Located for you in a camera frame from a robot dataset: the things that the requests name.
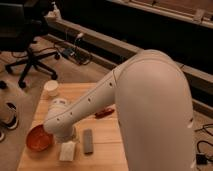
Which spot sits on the grey rectangular block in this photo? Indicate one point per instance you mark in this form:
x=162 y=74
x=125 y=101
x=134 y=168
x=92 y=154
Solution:
x=88 y=141

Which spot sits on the black office chair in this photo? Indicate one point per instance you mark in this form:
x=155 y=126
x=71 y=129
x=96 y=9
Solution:
x=20 y=22

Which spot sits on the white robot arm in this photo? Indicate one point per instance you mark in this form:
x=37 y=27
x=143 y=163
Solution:
x=154 y=108

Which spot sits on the black and white sneaker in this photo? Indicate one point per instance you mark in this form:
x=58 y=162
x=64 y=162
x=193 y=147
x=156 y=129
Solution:
x=12 y=121

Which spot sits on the orange ceramic bowl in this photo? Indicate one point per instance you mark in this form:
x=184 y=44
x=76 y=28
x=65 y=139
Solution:
x=38 y=139

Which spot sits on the white spray bottle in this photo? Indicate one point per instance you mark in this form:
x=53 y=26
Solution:
x=55 y=13

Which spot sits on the white sponge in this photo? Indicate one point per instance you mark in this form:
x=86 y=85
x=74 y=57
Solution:
x=67 y=151

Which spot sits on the power strip with cables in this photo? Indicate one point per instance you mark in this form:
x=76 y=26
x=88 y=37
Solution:
x=74 y=52

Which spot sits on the white paper cup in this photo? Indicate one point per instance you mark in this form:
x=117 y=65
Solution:
x=51 y=88

